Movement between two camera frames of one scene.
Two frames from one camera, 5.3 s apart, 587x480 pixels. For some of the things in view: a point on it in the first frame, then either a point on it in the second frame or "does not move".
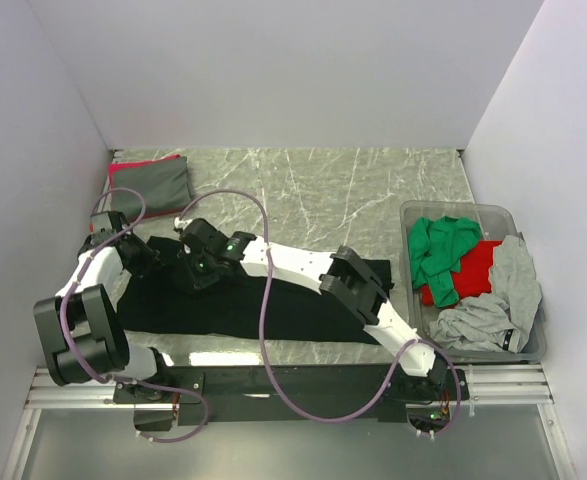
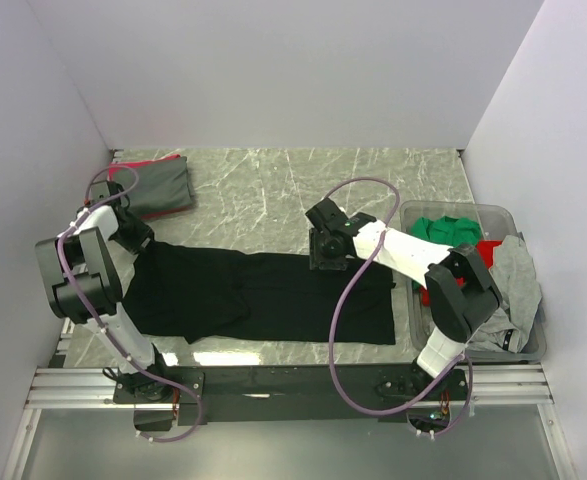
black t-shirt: (160, 296) does not move
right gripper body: (201, 270) -> (323, 254)
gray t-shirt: (500, 318) does not move
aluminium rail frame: (526, 385) does not move
